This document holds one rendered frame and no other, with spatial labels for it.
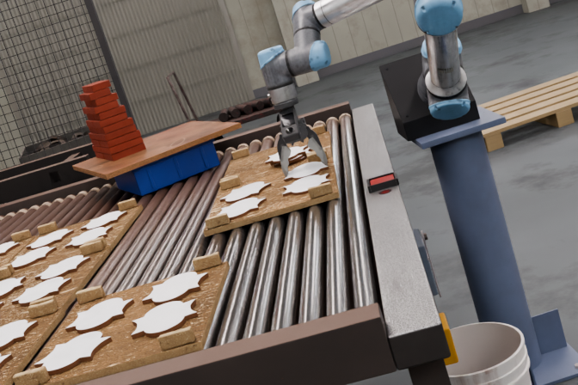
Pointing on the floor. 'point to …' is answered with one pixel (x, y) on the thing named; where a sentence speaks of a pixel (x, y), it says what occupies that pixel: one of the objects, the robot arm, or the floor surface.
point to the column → (494, 247)
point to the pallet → (534, 107)
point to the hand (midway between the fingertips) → (306, 170)
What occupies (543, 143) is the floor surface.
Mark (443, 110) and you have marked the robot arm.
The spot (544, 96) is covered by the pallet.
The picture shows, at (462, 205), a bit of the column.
